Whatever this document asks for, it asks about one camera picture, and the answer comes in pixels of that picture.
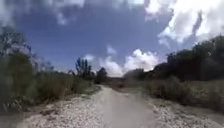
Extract small dark tree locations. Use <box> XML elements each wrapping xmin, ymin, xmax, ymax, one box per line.
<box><xmin>93</xmin><ymin>67</ymin><xmax>109</xmax><ymax>85</ymax></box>

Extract slender distant trees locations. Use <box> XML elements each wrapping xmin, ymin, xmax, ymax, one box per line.
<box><xmin>74</xmin><ymin>57</ymin><xmax>93</xmax><ymax>80</ymax></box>

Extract pale dirt path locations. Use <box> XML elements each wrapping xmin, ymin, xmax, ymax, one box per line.
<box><xmin>17</xmin><ymin>84</ymin><xmax>221</xmax><ymax>128</ymax></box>

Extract dry grass and shrubs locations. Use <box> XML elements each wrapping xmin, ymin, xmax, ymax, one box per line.
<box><xmin>0</xmin><ymin>71</ymin><xmax>102</xmax><ymax>115</ymax></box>

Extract dry pale grass strip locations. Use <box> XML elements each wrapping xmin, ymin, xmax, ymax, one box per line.
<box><xmin>112</xmin><ymin>76</ymin><xmax>224</xmax><ymax>115</ymax></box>

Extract dark wood of trees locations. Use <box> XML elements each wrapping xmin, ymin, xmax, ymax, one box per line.
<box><xmin>123</xmin><ymin>35</ymin><xmax>224</xmax><ymax>82</ymax></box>

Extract tall grey-green bush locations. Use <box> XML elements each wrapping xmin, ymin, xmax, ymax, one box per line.
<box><xmin>0</xmin><ymin>26</ymin><xmax>38</xmax><ymax>104</ymax></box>

